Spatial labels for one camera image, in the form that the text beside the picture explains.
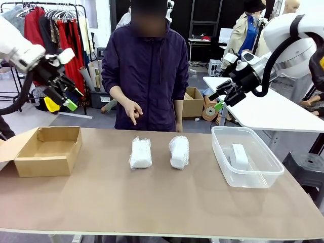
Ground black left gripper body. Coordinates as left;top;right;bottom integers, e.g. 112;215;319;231
31;54;68;87

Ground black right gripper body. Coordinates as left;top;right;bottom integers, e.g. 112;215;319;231
231;67;261;94

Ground unwrapped white clock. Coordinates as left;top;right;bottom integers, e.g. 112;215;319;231
229;143;250;171

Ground bubble-wrapped white clock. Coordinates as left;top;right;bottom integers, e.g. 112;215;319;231
168;135;190;170

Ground film-wrapped white clock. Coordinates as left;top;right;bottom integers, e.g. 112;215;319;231
128;136;153;170

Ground person's left forearm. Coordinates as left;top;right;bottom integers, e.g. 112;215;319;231
173;97;185;124

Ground person's right forearm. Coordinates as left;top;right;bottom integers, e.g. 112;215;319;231
102;79;128;104

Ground person's right hand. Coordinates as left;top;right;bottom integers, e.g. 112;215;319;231
123;100;144;126

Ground yellow plastic item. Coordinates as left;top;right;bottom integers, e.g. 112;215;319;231
44;97;61;113

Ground long red dress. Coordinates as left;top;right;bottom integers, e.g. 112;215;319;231
57;19;86;95

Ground grey rolled tube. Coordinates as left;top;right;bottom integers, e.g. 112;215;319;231
78;66;96;91

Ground white computer case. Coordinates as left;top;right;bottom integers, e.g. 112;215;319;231
208;59;223;76

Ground tan mannequin torso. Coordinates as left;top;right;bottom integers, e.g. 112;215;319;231
201;88;224;123

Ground grey metal bar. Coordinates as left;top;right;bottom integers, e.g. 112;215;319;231
58;112;94;119

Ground brown cardboard tube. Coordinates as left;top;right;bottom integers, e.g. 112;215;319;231
97;59;104;92

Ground small open cardboard box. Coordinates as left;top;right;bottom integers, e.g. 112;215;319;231
182;87;205;118

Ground black storage bin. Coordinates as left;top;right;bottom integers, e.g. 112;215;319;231
90;90;114;109

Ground mannequin with cream coat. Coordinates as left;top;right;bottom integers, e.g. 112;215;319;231
257;0;301;58

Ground black hanging garment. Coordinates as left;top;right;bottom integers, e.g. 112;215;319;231
39;15;60;49

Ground white work table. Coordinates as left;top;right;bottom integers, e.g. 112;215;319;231
203;75;324;133

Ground mannequin with beige coat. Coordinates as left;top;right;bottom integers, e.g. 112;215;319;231
221;0;266;71

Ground short red garment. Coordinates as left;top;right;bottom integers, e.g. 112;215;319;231
24;7;47;48

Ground white desk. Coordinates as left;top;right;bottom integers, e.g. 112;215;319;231
187;37;212;64

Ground cream hanging garment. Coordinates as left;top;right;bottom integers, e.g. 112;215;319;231
77;16;92;55

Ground grey furry garment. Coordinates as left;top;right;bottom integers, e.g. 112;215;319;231
0;6;26;36

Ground loose mannequin limbs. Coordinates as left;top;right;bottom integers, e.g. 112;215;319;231
300;90;324;117

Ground open brown cardboard box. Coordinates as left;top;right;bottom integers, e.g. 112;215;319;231
0;126;84;178

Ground black metal shelf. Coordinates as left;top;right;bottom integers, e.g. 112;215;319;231
189;0;223;35

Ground person in purple jacket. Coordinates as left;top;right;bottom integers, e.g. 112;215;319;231
101;0;190;133

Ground person in white shirt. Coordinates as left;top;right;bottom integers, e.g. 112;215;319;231
115;11;132;30

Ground clear plastic container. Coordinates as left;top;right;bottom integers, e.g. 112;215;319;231
211;126;285;189

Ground black plastic stool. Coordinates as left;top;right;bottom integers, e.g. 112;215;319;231
282;151;324;201

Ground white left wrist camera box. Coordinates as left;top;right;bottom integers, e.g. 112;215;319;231
57;47;76;64

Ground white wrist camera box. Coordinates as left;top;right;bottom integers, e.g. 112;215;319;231
57;47;76;64
222;52;238;66

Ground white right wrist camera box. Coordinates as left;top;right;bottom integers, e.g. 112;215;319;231
222;52;238;66

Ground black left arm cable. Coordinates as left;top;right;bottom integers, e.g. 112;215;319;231
0;70;35;116

